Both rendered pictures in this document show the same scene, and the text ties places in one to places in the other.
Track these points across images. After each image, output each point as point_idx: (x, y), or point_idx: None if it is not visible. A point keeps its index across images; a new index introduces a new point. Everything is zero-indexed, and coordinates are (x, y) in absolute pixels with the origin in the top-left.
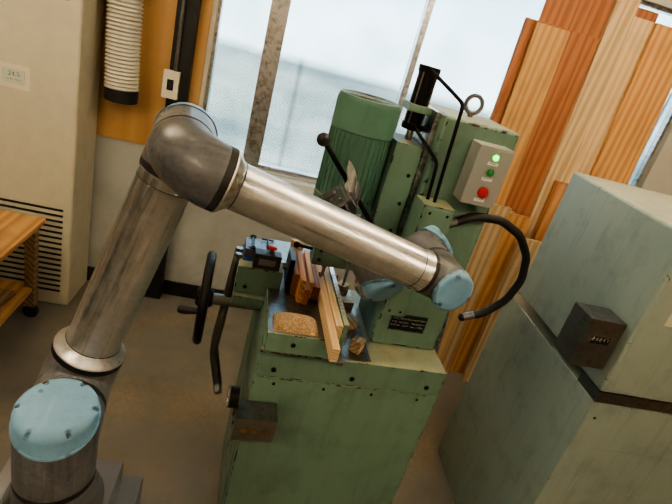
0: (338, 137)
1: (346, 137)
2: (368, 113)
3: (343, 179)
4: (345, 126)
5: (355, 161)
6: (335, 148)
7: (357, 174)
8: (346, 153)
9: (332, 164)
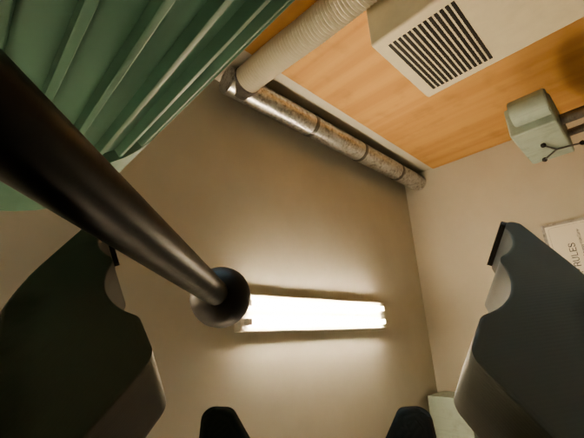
0: (155, 132)
1: (113, 142)
2: (1, 202)
3: (162, 242)
4: (116, 164)
5: (46, 92)
6: (182, 106)
7: (4, 4)
8: (119, 109)
9: (226, 49)
